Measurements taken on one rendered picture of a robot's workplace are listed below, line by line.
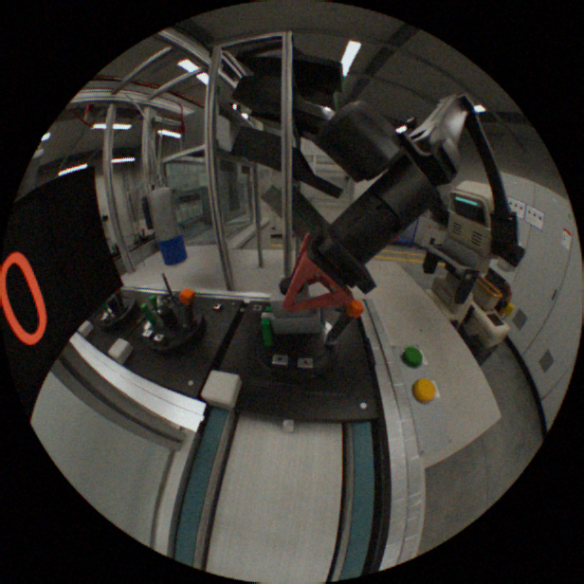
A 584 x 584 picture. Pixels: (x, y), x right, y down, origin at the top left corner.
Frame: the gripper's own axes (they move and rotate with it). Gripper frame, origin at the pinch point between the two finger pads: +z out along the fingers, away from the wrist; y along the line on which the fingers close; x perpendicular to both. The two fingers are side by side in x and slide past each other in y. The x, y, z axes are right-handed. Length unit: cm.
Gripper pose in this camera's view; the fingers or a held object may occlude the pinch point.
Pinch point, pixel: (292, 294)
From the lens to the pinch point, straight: 21.9
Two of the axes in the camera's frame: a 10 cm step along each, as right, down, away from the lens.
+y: -1.1, 5.6, -8.2
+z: -6.4, 5.9, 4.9
